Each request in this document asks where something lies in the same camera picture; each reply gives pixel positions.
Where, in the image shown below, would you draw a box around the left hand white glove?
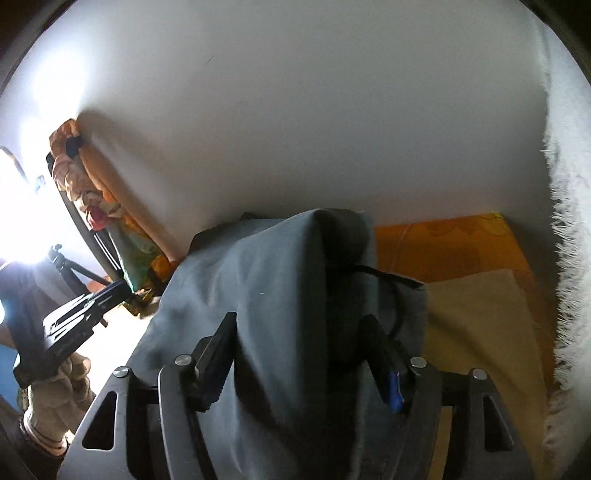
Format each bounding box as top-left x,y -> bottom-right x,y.
23,353 -> 95,457

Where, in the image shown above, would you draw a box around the green white striped throw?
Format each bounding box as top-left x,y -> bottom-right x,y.
537,24 -> 590,479

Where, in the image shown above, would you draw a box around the bright ring light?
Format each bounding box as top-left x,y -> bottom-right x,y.
0,45 -> 93,269

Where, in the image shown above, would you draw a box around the orange floral bed sheet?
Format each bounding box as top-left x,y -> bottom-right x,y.
374,213 -> 557,392

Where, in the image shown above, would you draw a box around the tan blanket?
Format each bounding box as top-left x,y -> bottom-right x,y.
404,266 -> 552,479

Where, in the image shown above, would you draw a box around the dark grey pants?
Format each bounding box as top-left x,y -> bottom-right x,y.
128,209 -> 426,479

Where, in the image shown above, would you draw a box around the black mini tripod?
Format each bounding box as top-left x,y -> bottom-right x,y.
48,244 -> 110,296

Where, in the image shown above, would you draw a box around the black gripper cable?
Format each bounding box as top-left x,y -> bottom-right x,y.
358,263 -> 426,342

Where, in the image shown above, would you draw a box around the left forearm dark sleeve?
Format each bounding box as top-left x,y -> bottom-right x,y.
1,398 -> 68,479

